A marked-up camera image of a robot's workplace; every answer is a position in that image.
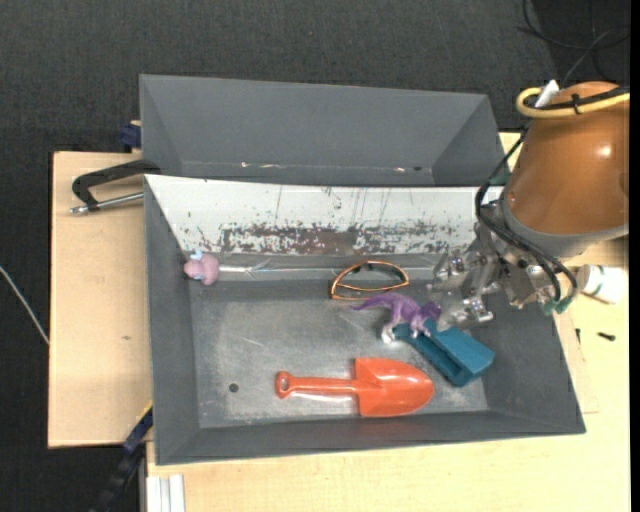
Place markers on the small black screw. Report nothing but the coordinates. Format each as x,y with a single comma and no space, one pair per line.
606,336

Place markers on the grey metal bin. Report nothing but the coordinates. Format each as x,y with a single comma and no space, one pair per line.
310,330

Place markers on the pink toy animal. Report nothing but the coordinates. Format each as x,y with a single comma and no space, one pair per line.
204,270

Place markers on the purple toy dinosaur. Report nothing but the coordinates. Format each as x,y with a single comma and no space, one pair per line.
400,306

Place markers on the orange toy shovel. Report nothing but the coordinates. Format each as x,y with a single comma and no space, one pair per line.
392,387

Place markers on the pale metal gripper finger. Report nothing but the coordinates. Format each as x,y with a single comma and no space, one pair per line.
462,312
447,272

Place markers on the white plastic bottle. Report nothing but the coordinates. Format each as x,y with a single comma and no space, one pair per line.
602,284

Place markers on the teal flat block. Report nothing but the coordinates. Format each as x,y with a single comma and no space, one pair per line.
462,357

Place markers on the orange-framed sunglasses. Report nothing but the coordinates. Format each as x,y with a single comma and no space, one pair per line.
336,287

